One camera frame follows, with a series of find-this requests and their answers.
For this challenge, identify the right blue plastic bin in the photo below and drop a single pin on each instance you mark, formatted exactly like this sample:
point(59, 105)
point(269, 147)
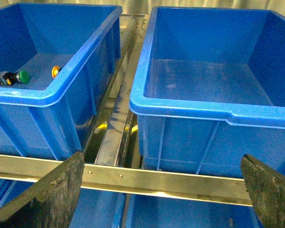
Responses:
point(209, 88)

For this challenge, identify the lower shelf blue bin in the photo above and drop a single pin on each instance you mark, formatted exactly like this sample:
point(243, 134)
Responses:
point(104, 209)

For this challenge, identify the left blue plastic bin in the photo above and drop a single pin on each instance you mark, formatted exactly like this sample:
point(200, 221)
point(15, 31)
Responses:
point(50, 117)

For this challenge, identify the green push button lying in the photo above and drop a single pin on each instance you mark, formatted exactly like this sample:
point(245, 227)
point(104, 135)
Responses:
point(8, 78)

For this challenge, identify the metal centre rail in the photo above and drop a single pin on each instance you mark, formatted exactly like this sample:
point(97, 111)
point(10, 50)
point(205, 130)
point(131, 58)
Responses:
point(118, 126)

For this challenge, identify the orange push button lying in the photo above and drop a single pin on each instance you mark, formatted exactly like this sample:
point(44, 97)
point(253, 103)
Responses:
point(55, 71)

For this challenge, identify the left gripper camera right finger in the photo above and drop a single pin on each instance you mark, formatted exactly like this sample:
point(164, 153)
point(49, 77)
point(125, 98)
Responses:
point(266, 189)

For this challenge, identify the blue plastic bin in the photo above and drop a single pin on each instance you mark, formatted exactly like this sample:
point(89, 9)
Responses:
point(209, 88)
point(50, 117)

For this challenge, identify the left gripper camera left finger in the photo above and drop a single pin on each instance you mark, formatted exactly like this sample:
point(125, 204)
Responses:
point(50, 202)

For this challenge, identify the front metal shelf bar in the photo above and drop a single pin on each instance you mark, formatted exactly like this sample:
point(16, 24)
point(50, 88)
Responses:
point(135, 181)

